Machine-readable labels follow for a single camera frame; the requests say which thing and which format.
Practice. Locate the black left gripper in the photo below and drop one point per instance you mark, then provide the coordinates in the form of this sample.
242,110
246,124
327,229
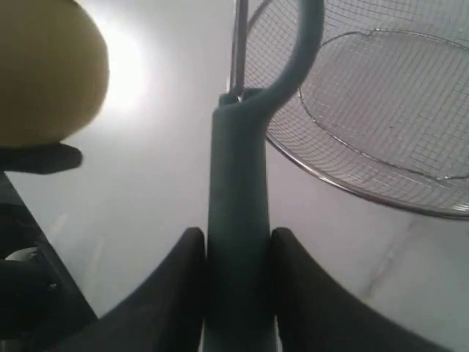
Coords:
41,304

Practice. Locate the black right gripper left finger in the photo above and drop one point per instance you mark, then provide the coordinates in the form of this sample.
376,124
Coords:
165,313

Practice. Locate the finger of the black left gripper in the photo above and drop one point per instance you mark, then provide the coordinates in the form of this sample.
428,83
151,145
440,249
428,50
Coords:
56,157

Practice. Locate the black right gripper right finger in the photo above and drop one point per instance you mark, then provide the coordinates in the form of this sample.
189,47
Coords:
315,313

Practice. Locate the teal handled vegetable peeler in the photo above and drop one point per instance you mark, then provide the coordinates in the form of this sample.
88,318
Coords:
239,316

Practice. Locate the yellow lemon with sticker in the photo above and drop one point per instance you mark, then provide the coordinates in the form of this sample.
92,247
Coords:
54,71

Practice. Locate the oval metal mesh basket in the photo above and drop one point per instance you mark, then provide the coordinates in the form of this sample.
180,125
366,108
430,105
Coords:
383,113

